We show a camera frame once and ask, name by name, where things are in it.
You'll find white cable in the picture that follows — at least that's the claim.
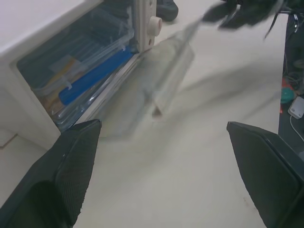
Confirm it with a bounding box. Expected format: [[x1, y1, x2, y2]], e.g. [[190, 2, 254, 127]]
[[289, 114, 304, 140]]

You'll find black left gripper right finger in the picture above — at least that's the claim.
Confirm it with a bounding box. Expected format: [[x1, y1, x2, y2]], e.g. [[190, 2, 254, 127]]
[[226, 121, 304, 228]]

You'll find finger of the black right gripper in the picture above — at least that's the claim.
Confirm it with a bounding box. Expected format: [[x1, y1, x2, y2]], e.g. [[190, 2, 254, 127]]
[[218, 14, 249, 30], [202, 3, 238, 24]]

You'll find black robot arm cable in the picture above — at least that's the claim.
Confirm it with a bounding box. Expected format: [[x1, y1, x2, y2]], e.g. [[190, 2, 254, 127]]
[[264, 10, 285, 40]]

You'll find white power adapter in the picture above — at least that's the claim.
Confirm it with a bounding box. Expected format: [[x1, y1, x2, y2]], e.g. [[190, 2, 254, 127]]
[[287, 95, 304, 119]]

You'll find white toaster oven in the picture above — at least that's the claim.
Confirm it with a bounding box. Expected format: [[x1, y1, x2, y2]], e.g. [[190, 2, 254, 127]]
[[0, 0, 163, 152]]

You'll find dark rounded object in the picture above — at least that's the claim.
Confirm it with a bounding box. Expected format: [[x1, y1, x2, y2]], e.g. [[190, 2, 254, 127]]
[[156, 0, 179, 21]]

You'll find teal round object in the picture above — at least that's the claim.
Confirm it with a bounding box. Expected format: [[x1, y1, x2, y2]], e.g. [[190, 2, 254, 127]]
[[281, 86, 295, 105]]

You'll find white oven knob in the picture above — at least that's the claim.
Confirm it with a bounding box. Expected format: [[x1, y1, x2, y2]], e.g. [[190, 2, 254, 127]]
[[147, 16, 163, 37]]

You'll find tangled cable bundle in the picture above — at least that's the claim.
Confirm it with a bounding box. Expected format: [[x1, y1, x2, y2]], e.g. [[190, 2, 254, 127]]
[[284, 59, 304, 92]]

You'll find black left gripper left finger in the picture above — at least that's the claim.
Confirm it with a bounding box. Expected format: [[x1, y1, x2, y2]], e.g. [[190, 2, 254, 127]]
[[0, 119, 102, 228]]

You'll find clear food container blue lid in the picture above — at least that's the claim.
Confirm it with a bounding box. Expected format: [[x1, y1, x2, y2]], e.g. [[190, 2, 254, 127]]
[[30, 14, 134, 130]]

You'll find glass toaster oven door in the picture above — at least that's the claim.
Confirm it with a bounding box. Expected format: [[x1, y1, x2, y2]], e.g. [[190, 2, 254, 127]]
[[79, 22, 200, 140]]

